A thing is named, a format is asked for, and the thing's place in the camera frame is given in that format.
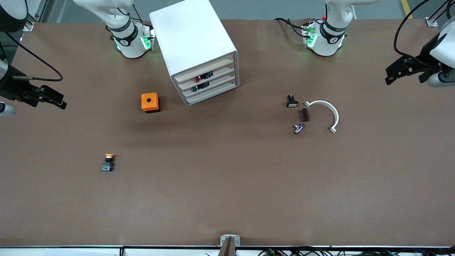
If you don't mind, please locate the red push button switch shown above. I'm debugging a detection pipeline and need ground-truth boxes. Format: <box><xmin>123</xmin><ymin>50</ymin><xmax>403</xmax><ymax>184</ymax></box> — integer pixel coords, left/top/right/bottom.
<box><xmin>194</xmin><ymin>71</ymin><xmax>214</xmax><ymax>83</ymax></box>

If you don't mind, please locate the white curved plastic arc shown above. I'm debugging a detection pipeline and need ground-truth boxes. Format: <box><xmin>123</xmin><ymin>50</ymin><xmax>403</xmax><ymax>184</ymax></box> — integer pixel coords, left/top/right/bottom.
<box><xmin>305</xmin><ymin>100</ymin><xmax>339</xmax><ymax>134</ymax></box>

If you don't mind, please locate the orange box with hole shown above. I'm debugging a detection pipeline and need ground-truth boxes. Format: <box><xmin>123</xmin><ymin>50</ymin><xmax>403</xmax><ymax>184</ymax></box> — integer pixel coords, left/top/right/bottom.
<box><xmin>141</xmin><ymin>92</ymin><xmax>161</xmax><ymax>114</ymax></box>

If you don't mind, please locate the aluminium frame profile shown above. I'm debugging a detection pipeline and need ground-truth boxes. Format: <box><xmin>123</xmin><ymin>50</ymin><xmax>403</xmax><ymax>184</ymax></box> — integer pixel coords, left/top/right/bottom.
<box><xmin>22</xmin><ymin>0</ymin><xmax>48</xmax><ymax>32</ymax></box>
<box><xmin>425</xmin><ymin>0</ymin><xmax>455</xmax><ymax>28</ymax></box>

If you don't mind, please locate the yellow push button switch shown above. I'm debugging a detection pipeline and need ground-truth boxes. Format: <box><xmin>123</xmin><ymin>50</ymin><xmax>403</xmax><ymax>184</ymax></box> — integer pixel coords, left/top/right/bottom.
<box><xmin>102</xmin><ymin>153</ymin><xmax>117</xmax><ymax>172</ymax></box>

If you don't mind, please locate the black arm base cable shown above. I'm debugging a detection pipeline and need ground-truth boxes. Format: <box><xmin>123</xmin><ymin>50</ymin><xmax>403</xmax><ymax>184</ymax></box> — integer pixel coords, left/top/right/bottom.
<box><xmin>274</xmin><ymin>17</ymin><xmax>307</xmax><ymax>37</ymax></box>

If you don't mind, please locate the black cable bundle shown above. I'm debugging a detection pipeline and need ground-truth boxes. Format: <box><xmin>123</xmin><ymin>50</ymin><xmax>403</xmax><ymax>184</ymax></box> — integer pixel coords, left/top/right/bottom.
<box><xmin>258</xmin><ymin>247</ymin><xmax>455</xmax><ymax>256</ymax></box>

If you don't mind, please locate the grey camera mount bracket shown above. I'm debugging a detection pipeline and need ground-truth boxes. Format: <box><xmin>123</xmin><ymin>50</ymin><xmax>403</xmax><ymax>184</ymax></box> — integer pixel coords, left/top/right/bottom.
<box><xmin>219</xmin><ymin>234</ymin><xmax>241</xmax><ymax>256</ymax></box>

